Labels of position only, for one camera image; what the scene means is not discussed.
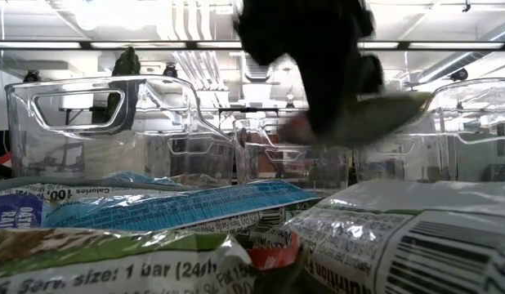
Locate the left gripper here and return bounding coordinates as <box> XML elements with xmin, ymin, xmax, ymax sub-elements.
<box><xmin>235</xmin><ymin>0</ymin><xmax>385</xmax><ymax>136</ymax></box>

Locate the red green granola bar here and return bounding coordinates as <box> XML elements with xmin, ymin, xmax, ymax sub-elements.
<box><xmin>0</xmin><ymin>226</ymin><xmax>302</xmax><ymax>294</ymax></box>
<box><xmin>281</xmin><ymin>91</ymin><xmax>434</xmax><ymax>147</ymax></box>

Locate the white-backed green-edged granola bar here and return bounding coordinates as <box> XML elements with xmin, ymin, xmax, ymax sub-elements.
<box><xmin>284</xmin><ymin>179</ymin><xmax>505</xmax><ymax>294</ymax></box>

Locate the clear plastic bin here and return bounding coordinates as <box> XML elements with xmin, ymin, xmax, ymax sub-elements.
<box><xmin>5</xmin><ymin>75</ymin><xmax>237</xmax><ymax>189</ymax></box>
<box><xmin>234</xmin><ymin>116</ymin><xmax>355</xmax><ymax>194</ymax></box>
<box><xmin>352</xmin><ymin>77</ymin><xmax>505</xmax><ymax>185</ymax></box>

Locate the horizontal light bar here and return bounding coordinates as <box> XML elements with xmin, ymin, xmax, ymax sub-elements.
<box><xmin>0</xmin><ymin>38</ymin><xmax>505</xmax><ymax>51</ymax></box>

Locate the grey ceiling duct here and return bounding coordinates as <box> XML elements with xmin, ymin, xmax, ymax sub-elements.
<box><xmin>415</xmin><ymin>18</ymin><xmax>505</xmax><ymax>85</ymax></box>

